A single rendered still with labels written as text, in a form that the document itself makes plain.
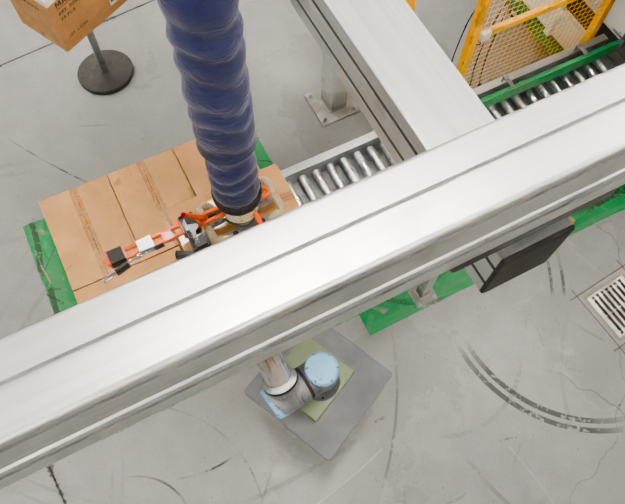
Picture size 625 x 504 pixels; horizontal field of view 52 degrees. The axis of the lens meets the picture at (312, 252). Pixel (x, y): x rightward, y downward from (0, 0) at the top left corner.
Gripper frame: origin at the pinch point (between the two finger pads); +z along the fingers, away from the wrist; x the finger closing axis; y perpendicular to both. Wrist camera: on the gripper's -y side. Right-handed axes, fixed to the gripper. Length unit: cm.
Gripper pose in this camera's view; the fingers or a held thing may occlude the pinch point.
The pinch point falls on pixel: (184, 226)
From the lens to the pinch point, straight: 296.2
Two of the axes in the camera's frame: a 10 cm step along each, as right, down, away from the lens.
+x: 0.2, -4.1, -9.1
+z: -4.7, -8.1, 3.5
